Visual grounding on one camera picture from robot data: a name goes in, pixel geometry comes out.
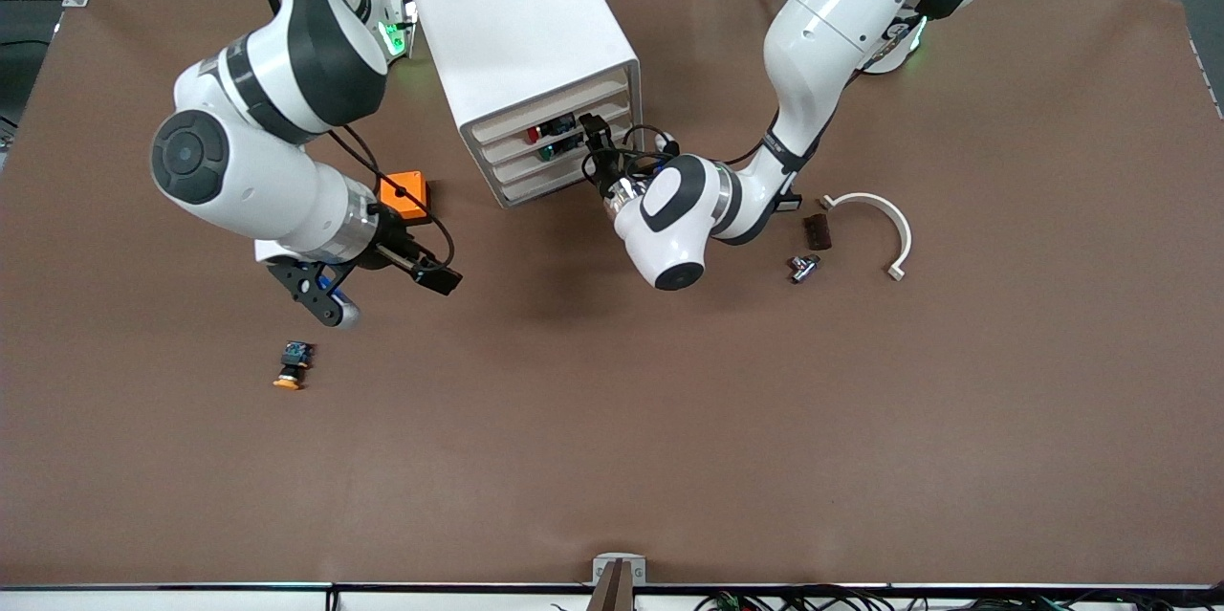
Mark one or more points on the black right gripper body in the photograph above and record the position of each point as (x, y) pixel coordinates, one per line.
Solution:
(396, 246)

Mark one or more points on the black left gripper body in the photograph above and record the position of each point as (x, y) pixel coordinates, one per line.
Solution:
(604, 173)

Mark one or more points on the red mushroom push button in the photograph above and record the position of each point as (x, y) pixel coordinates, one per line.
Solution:
(535, 131)

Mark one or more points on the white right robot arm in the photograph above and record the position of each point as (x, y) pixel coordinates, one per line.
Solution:
(277, 181)

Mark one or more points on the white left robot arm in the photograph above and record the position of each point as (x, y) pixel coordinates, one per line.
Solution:
(832, 18)

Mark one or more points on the orange push button box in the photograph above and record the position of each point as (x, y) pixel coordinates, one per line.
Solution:
(406, 190)

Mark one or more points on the green push button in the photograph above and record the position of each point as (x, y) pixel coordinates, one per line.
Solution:
(545, 153)

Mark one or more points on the yellow mushroom push button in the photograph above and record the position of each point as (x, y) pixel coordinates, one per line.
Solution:
(295, 364)

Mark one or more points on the white drawer cabinet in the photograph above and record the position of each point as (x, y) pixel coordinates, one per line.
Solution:
(507, 9)

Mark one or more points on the dark brown small block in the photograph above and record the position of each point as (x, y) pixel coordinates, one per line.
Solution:
(817, 231)

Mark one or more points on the silver metal fitting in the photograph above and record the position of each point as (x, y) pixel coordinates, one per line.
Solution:
(803, 268)

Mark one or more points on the white curved pipe clamp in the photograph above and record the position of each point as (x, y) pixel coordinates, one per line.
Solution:
(899, 229)

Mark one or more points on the black and white switch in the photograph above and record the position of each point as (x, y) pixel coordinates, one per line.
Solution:
(789, 204)

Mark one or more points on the grey metal bracket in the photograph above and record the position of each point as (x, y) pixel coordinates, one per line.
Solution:
(636, 561)

